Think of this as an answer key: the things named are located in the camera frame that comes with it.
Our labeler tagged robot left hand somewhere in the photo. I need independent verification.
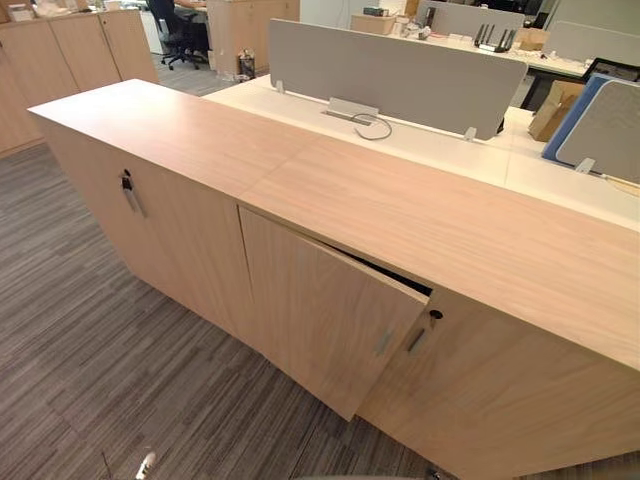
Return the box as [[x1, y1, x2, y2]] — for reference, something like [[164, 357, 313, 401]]
[[133, 451, 158, 480]]

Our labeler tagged wooden cabinet door ajar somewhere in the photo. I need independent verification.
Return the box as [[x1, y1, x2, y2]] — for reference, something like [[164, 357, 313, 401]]
[[238, 205, 432, 422]]

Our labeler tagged long wooden office cabinet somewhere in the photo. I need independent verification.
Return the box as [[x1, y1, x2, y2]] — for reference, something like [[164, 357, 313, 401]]
[[27, 78, 640, 480]]

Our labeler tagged black office chair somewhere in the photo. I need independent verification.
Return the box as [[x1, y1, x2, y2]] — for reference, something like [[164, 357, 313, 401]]
[[148, 0, 210, 72]]

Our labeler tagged tall wooden cabinet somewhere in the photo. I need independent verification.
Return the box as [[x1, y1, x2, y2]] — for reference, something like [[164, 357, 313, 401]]
[[205, 0, 301, 77]]

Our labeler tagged white office desk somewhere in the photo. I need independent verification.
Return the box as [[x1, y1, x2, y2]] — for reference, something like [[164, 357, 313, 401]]
[[203, 73, 640, 197]]

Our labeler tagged small waste basket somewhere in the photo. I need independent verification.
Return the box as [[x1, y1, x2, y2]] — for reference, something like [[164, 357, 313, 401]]
[[236, 48, 258, 82]]

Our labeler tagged row of wooden cabinets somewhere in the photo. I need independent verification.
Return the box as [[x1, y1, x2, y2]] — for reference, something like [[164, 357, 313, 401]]
[[0, 8, 161, 160]]

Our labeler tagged person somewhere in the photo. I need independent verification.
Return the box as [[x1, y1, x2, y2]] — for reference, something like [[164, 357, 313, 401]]
[[171, 0, 212, 57]]

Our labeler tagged long grey desk divider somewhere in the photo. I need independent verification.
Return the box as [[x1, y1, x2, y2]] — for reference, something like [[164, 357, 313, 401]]
[[268, 18, 530, 143]]

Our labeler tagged white box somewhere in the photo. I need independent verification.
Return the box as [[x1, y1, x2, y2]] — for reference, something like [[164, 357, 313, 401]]
[[6, 2, 37, 22]]

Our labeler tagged beige storage box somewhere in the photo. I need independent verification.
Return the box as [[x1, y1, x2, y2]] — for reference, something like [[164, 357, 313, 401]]
[[349, 13, 398, 36]]

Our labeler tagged blue divider panel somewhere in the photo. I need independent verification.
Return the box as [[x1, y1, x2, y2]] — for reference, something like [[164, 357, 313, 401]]
[[542, 73, 609, 162]]

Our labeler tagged brown cardboard box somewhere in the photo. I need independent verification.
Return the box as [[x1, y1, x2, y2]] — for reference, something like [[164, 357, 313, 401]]
[[527, 79, 587, 144]]

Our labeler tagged black router with antennas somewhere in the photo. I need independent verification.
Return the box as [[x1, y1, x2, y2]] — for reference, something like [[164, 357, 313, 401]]
[[473, 23, 519, 54]]

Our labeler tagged grey divider panel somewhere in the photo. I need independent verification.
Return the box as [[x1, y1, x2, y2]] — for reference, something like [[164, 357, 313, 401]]
[[555, 79, 640, 181]]

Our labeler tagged small cardboard box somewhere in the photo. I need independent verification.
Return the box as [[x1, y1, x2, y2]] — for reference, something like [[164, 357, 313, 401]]
[[516, 26, 552, 52]]

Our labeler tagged silver door handle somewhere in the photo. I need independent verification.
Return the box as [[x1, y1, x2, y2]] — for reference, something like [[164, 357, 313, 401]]
[[374, 328, 395, 358], [406, 327, 429, 354], [122, 185, 148, 219]]

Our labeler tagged silver cable tray cover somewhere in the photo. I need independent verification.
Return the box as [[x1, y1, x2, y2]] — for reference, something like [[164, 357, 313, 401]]
[[319, 96, 380, 122]]

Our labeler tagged grey cable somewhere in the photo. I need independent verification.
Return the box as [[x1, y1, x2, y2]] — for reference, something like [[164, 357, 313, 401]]
[[352, 113, 394, 142]]

